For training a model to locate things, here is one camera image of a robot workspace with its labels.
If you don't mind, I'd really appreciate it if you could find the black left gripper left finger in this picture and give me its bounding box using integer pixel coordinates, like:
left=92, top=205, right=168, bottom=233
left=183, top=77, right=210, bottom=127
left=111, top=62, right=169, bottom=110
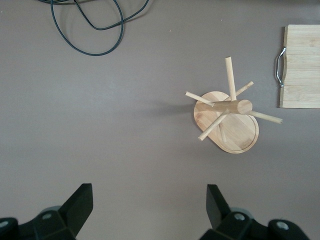
left=0, top=183, right=94, bottom=240

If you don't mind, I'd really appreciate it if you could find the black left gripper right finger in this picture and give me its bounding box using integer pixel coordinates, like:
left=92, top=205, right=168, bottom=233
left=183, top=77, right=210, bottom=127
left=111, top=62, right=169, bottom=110
left=198, top=184, right=309, bottom=240

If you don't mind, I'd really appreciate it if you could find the wooden mug rack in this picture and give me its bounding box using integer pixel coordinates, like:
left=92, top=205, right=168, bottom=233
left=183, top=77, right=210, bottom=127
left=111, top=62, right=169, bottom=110
left=184, top=56, right=283, bottom=154

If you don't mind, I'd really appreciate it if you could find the black cable loop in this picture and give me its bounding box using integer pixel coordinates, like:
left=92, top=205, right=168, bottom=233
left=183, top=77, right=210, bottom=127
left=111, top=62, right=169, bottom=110
left=34, top=0, right=151, bottom=56

